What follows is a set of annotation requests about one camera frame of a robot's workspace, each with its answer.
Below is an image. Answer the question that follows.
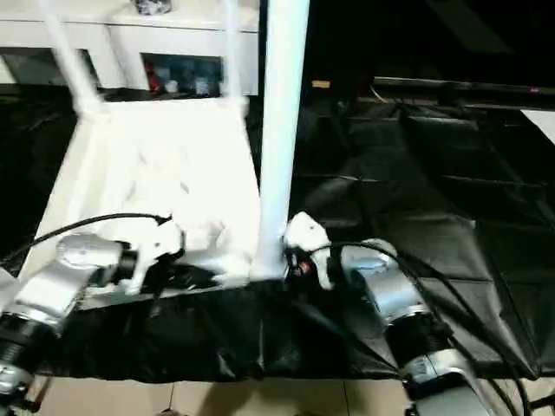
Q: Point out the black work mat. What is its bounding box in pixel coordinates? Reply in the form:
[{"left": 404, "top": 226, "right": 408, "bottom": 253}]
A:
[{"left": 0, "top": 81, "right": 555, "bottom": 385}]

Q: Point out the black folding table frame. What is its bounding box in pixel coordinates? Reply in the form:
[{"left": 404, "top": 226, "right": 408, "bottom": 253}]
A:
[{"left": 25, "top": 376, "right": 49, "bottom": 408}]

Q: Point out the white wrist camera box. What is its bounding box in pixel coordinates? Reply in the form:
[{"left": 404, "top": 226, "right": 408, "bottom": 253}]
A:
[
  {"left": 285, "top": 211, "right": 337, "bottom": 290},
  {"left": 127, "top": 214, "right": 187, "bottom": 294}
]

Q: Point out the white cabinet with glass doors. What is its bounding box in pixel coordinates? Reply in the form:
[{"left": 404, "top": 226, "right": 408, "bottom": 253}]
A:
[{"left": 0, "top": 0, "right": 261, "bottom": 96}]

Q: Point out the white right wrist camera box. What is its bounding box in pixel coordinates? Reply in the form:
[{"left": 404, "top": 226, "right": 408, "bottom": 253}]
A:
[{"left": 285, "top": 211, "right": 337, "bottom": 290}]

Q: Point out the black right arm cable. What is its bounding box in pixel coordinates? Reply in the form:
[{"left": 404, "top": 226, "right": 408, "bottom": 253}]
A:
[{"left": 311, "top": 240, "right": 528, "bottom": 416}]

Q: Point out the long black metal bar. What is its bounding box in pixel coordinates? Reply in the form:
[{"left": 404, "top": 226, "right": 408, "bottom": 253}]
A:
[{"left": 372, "top": 76, "right": 555, "bottom": 97}]

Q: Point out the black cable bundle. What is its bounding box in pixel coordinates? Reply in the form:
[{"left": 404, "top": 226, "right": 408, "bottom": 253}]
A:
[{"left": 132, "top": 0, "right": 173, "bottom": 16}]

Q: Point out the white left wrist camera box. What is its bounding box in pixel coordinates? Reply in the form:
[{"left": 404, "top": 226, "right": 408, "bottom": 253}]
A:
[{"left": 127, "top": 214, "right": 187, "bottom": 294}]

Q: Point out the white flat sheet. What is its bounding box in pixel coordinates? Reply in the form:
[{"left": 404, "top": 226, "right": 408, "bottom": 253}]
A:
[{"left": 519, "top": 110, "right": 555, "bottom": 144}]

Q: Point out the white plastic table top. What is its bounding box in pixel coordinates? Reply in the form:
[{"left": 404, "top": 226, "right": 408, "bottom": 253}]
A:
[{"left": 19, "top": 97, "right": 261, "bottom": 304}]

